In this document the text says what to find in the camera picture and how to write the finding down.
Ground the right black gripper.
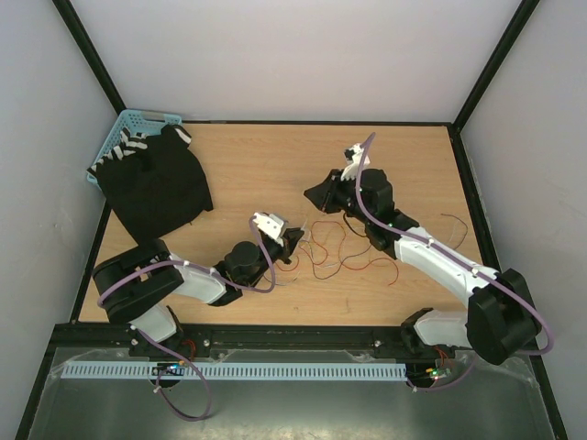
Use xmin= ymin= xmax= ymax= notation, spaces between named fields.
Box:
xmin=303 ymin=169 xmax=372 ymax=226

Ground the white zip tie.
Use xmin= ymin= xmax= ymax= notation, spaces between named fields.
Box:
xmin=300 ymin=219 xmax=312 ymax=243

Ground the red wire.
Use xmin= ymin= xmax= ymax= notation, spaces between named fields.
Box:
xmin=274 ymin=220 xmax=401 ymax=286

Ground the dark purple wire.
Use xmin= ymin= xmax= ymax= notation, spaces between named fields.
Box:
xmin=274 ymin=213 xmax=470 ymax=288

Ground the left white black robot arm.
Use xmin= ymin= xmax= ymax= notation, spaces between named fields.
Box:
xmin=93 ymin=227 xmax=305 ymax=356

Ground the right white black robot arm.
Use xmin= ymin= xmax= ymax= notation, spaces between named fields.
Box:
xmin=304 ymin=170 xmax=542 ymax=365

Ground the black striped cloth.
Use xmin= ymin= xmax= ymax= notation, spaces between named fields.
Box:
xmin=87 ymin=125 xmax=214 ymax=245

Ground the light blue plastic basket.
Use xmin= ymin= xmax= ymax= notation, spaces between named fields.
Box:
xmin=91 ymin=109 xmax=183 ymax=168

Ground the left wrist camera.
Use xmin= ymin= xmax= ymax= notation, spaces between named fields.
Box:
xmin=253 ymin=212 xmax=287 ymax=246

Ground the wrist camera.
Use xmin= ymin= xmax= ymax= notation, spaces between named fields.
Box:
xmin=340 ymin=143 xmax=364 ymax=181
xmin=253 ymin=212 xmax=287 ymax=246

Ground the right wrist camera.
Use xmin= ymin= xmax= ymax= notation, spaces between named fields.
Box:
xmin=340 ymin=143 xmax=364 ymax=181

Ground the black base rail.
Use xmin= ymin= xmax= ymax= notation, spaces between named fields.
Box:
xmin=130 ymin=324 xmax=454 ymax=362

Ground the black enclosure frame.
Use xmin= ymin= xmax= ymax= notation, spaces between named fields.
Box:
xmin=13 ymin=0 xmax=570 ymax=440

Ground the light blue slotted cable duct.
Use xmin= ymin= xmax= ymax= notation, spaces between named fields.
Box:
xmin=60 ymin=361 xmax=406 ymax=381

